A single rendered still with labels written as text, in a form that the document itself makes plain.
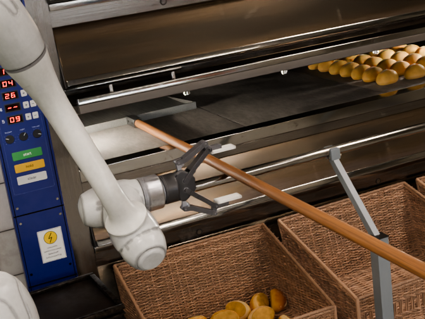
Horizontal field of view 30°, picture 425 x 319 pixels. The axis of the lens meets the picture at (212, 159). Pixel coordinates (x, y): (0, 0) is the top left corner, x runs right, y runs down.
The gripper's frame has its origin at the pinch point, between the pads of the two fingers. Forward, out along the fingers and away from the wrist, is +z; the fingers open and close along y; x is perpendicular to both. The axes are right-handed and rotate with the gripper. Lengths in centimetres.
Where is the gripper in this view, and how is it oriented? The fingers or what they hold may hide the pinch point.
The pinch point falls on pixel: (232, 171)
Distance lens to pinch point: 207.8
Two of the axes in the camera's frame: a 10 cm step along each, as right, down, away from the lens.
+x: 4.1, 2.1, -8.9
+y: 1.3, 9.5, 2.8
